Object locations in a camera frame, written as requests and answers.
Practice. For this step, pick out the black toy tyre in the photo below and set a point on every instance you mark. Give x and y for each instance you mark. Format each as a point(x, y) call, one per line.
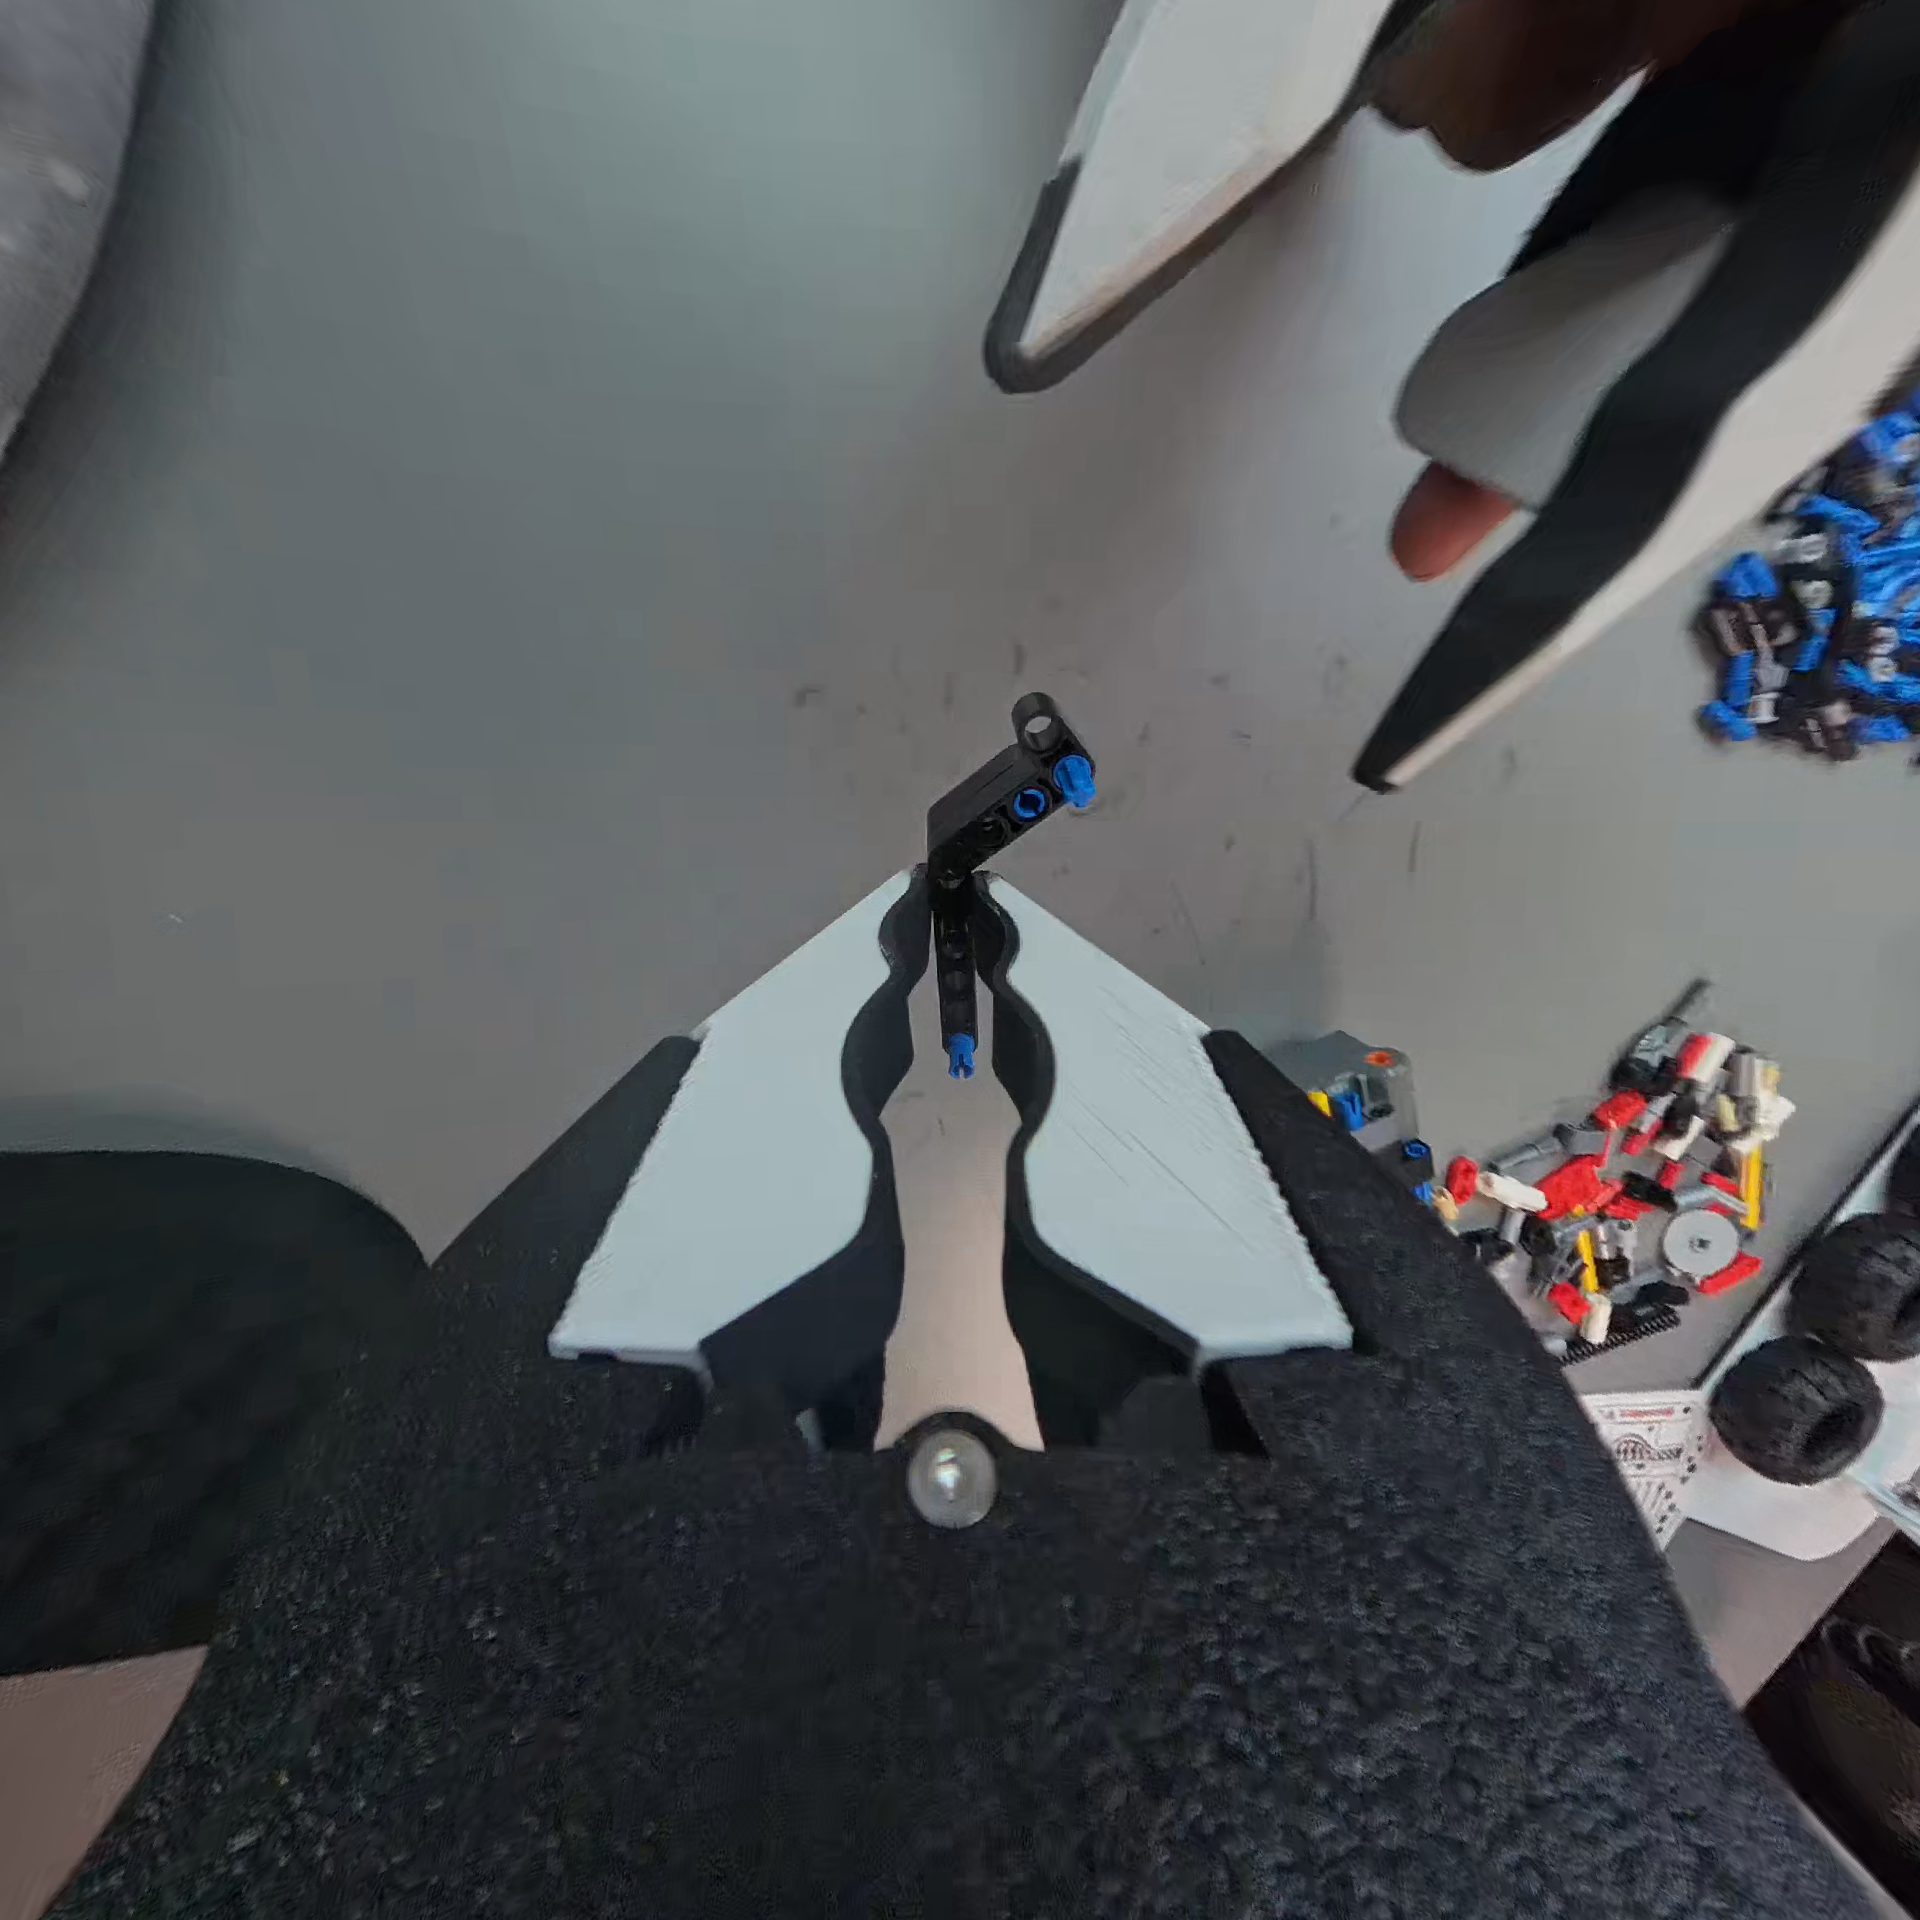
point(1904, 1173)
point(1852, 1725)
point(1796, 1411)
point(1861, 1286)

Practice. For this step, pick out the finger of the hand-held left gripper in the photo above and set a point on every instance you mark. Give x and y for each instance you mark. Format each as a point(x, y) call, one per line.
point(1681, 464)
point(1184, 165)

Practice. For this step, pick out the pile of blue toy pieces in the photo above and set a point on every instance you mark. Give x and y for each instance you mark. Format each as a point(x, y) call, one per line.
point(1823, 601)

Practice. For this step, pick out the black bent toy beam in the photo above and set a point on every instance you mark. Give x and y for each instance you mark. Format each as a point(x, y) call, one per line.
point(974, 841)

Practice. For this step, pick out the grey toy motor assembly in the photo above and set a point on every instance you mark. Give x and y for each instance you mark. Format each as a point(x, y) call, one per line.
point(1373, 1103)

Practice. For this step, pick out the person's left hand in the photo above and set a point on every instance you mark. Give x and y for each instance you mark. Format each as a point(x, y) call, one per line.
point(1500, 90)

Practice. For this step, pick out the pile of red toy pieces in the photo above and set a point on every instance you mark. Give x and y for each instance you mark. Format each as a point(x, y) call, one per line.
point(1621, 1184)

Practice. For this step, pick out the dark cloth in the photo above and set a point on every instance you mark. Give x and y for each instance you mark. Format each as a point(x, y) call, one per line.
point(165, 1380)

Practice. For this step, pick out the printed instruction booklet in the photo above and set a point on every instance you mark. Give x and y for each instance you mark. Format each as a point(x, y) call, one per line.
point(1650, 1462)

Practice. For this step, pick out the grey desk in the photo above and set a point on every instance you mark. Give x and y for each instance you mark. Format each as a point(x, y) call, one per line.
point(451, 630)

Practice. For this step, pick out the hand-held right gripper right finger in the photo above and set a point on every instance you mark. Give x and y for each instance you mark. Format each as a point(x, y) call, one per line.
point(1155, 1171)

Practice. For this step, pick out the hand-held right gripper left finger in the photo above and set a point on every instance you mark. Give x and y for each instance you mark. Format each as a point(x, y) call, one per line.
point(750, 1171)

